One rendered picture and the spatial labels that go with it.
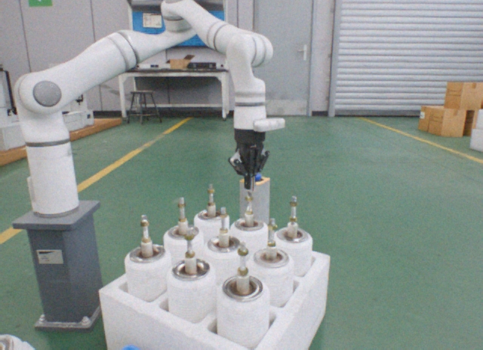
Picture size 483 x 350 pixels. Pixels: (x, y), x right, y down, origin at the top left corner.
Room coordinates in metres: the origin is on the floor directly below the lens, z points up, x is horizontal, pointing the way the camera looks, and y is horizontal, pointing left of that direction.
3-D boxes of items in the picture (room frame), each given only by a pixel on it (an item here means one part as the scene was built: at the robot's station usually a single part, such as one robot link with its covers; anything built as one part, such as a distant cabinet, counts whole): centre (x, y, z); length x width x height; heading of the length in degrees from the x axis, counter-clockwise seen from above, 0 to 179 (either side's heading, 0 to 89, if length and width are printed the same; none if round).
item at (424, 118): (4.01, -2.42, 0.15); 0.30 x 0.24 x 0.30; 87
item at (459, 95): (3.69, -2.51, 0.45); 0.30 x 0.24 x 0.30; 0
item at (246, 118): (0.75, -0.03, 0.53); 0.11 x 0.09 x 0.06; 46
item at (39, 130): (0.73, 0.46, 0.54); 0.09 x 0.09 x 0.17; 44
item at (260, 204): (0.95, -0.03, 0.16); 0.07 x 0.07 x 0.31; 60
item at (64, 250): (0.73, 0.46, 0.15); 0.15 x 0.15 x 0.30; 89
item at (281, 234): (0.70, -0.12, 0.25); 0.08 x 0.08 x 0.01
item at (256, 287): (0.50, 0.00, 0.25); 0.08 x 0.08 x 0.01
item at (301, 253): (0.70, -0.12, 0.16); 0.10 x 0.10 x 0.18
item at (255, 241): (0.76, -0.01, 0.16); 0.10 x 0.10 x 0.18
